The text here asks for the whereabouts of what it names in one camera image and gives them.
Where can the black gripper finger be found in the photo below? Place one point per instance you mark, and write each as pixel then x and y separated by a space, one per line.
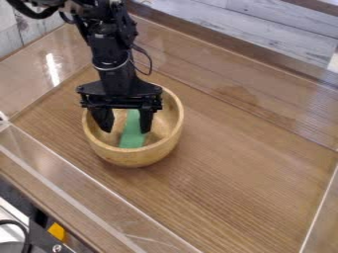
pixel 103 117
pixel 146 120

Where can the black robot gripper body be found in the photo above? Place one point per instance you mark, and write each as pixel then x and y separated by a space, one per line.
pixel 121 90

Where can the green rectangular block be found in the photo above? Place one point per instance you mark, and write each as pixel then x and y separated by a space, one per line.
pixel 133 131

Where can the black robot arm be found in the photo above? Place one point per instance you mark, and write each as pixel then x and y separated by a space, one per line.
pixel 109 31

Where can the brown wooden bowl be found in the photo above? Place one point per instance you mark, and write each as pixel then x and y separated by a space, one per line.
pixel 143 150

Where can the yellow and black device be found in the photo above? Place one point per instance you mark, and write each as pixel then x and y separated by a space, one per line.
pixel 49 237

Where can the clear acrylic tray wall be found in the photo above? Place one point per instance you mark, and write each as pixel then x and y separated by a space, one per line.
pixel 107 223

